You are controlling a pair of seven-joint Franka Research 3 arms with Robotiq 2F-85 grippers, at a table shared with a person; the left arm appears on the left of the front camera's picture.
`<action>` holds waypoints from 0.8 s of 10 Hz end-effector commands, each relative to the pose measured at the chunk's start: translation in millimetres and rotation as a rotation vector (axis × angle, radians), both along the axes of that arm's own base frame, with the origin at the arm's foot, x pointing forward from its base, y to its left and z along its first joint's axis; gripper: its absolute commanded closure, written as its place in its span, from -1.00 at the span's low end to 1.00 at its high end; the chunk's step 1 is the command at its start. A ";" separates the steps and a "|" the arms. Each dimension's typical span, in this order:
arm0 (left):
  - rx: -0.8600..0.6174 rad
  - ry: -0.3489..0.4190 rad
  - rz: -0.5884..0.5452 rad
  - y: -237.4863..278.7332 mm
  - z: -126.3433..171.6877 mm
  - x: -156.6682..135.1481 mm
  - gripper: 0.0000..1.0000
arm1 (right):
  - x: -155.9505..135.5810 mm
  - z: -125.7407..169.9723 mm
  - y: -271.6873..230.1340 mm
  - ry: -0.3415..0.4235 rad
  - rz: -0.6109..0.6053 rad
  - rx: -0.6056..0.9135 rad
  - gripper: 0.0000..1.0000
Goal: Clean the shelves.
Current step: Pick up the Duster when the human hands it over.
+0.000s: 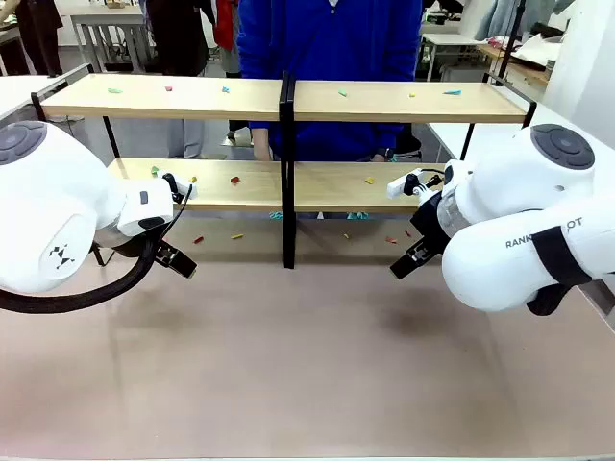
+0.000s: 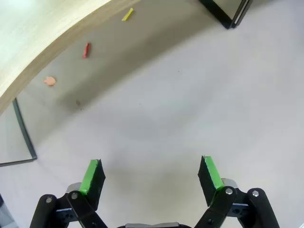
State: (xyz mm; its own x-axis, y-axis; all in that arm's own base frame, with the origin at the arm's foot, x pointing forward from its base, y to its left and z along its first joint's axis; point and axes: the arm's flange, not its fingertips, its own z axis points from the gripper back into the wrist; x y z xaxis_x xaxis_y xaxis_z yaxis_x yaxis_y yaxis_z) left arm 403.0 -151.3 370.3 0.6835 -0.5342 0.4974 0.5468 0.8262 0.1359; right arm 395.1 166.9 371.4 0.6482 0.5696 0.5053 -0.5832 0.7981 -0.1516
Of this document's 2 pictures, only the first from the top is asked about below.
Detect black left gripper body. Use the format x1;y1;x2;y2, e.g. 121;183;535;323
141;234;167;261

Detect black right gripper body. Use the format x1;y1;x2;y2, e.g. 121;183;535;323
409;190;454;252

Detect person's right hand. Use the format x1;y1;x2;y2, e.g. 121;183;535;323
253;127;272;162

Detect white side table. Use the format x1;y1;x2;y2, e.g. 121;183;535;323
427;85;615;164
0;63;92;121

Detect white background table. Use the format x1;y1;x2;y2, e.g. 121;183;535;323
421;32;486;83

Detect wooden workbench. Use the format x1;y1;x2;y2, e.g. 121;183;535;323
480;31;563;87

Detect person in blue sweater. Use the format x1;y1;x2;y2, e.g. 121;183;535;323
235;0;424;162

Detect black tripod pole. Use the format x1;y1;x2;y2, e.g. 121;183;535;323
499;0;526;87

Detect bystander in black coat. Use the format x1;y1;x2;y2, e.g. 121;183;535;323
143;0;215;159

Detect hanging grey-blue garments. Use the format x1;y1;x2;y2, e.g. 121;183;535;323
473;0;576;42

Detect grey background table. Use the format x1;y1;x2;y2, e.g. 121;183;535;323
70;12;156;73

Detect bystander in red jacket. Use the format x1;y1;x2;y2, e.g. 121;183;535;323
213;0;255;148

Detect bystander in black clothes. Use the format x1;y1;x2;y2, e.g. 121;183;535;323
13;0;64;78

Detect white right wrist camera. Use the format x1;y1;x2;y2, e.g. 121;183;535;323
386;167;447;201

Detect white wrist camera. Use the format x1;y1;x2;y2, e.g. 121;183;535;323
386;167;447;201
156;171;199;206

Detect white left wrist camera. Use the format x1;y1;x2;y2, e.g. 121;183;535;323
156;171;199;206

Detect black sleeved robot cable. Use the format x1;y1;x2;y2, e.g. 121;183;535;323
0;182;194;316

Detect wooden two-tier shelf black frame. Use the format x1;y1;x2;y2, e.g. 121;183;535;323
31;61;295;270
280;70;538;270

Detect black arm strap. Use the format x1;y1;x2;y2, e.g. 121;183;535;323
526;225;593;317

